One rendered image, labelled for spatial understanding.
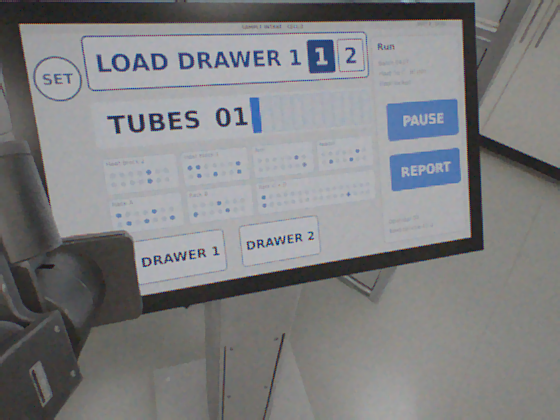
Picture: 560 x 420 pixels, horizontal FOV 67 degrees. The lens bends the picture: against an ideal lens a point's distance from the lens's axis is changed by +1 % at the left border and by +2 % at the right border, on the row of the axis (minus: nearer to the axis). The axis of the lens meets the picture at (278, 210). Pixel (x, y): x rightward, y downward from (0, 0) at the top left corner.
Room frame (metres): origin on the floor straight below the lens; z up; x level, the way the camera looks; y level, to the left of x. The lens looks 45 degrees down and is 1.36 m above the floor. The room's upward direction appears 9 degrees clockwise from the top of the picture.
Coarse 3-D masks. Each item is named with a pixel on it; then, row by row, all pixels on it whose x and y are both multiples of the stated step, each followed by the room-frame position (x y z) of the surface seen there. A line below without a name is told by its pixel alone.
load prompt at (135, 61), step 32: (288, 32) 0.45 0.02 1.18; (320, 32) 0.47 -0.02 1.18; (352, 32) 0.48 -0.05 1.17; (96, 64) 0.36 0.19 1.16; (128, 64) 0.37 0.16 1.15; (160, 64) 0.38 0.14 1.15; (192, 64) 0.39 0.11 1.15; (224, 64) 0.41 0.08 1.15; (256, 64) 0.42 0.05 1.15; (288, 64) 0.43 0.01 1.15; (320, 64) 0.44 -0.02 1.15; (352, 64) 0.46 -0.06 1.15
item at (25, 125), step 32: (0, 32) 0.35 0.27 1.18; (32, 128) 0.30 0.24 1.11; (480, 192) 0.42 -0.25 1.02; (480, 224) 0.40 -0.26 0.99; (384, 256) 0.33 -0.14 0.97; (416, 256) 0.35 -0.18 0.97; (448, 256) 0.36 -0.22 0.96; (192, 288) 0.25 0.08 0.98; (224, 288) 0.26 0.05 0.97; (256, 288) 0.26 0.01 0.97
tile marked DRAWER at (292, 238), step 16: (256, 224) 0.31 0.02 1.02; (272, 224) 0.32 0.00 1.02; (288, 224) 0.32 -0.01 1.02; (304, 224) 0.33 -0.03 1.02; (240, 240) 0.29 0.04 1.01; (256, 240) 0.30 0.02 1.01; (272, 240) 0.30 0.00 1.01; (288, 240) 0.31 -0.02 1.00; (304, 240) 0.31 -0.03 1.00; (256, 256) 0.29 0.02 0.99; (272, 256) 0.29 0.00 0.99; (288, 256) 0.30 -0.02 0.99; (304, 256) 0.30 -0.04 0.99
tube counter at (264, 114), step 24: (216, 96) 0.38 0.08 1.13; (240, 96) 0.39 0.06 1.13; (264, 96) 0.40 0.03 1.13; (288, 96) 0.41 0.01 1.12; (312, 96) 0.42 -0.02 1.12; (336, 96) 0.43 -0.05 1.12; (360, 96) 0.44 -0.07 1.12; (216, 120) 0.37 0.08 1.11; (240, 120) 0.38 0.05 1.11; (264, 120) 0.38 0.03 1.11; (288, 120) 0.39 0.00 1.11; (312, 120) 0.40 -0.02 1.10; (336, 120) 0.41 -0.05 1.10; (360, 120) 0.42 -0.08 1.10
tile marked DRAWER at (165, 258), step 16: (144, 240) 0.26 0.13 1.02; (160, 240) 0.27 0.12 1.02; (176, 240) 0.27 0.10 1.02; (192, 240) 0.28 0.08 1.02; (208, 240) 0.28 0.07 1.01; (224, 240) 0.29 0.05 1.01; (144, 256) 0.25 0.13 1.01; (160, 256) 0.26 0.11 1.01; (176, 256) 0.26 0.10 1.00; (192, 256) 0.27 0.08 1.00; (208, 256) 0.27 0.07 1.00; (224, 256) 0.28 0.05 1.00; (144, 272) 0.24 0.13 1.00; (160, 272) 0.25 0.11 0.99; (176, 272) 0.25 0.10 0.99; (192, 272) 0.26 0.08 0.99; (208, 272) 0.26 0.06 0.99
